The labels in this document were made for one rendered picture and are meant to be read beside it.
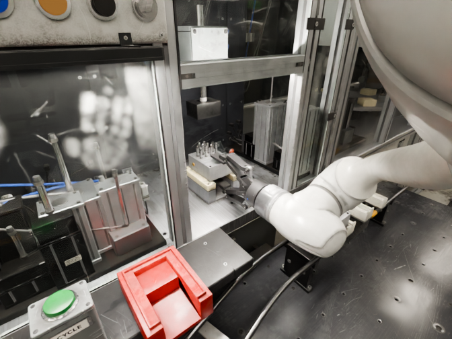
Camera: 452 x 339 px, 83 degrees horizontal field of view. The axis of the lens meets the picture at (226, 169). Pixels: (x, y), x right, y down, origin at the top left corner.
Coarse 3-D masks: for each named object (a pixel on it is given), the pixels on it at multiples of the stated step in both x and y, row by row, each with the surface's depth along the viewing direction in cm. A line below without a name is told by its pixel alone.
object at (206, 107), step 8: (200, 88) 75; (200, 96) 76; (192, 104) 74; (200, 104) 73; (208, 104) 75; (216, 104) 77; (192, 112) 76; (200, 112) 74; (208, 112) 76; (216, 112) 78
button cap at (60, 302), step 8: (56, 296) 38; (64, 296) 38; (72, 296) 38; (48, 304) 37; (56, 304) 37; (64, 304) 37; (72, 304) 38; (48, 312) 36; (56, 312) 36; (64, 312) 37
